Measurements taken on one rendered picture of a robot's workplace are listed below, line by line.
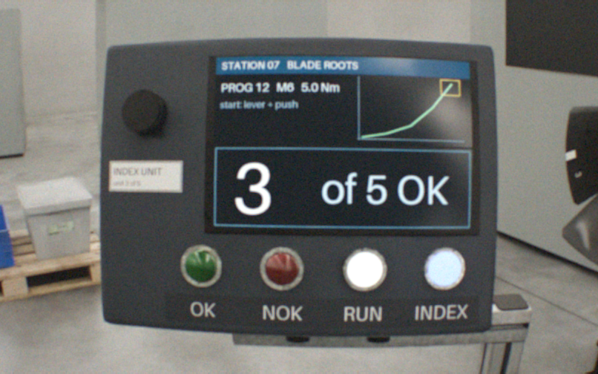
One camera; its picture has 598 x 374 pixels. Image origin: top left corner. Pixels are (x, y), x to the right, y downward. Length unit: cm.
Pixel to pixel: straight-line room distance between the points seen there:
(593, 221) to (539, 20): 267
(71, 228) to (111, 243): 279
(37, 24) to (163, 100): 1217
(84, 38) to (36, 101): 172
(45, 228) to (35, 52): 955
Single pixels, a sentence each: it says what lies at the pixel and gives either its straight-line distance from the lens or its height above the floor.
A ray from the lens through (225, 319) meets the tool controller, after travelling 36.
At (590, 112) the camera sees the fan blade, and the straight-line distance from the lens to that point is 124.
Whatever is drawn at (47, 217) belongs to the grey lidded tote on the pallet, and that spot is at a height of 40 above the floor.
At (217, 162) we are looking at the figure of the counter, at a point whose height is 118.
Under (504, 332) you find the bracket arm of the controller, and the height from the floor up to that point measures 104.
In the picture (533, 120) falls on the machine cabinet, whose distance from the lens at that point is 359.
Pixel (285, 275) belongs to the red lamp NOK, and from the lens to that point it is 34.
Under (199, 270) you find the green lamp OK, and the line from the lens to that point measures 34.
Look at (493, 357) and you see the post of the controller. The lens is 46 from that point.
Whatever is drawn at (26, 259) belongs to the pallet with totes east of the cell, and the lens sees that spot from 327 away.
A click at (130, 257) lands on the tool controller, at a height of 112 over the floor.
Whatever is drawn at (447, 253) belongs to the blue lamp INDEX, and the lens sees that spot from 35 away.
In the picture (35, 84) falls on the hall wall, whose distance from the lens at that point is 1250.
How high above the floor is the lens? 125
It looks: 14 degrees down
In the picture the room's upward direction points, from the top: straight up
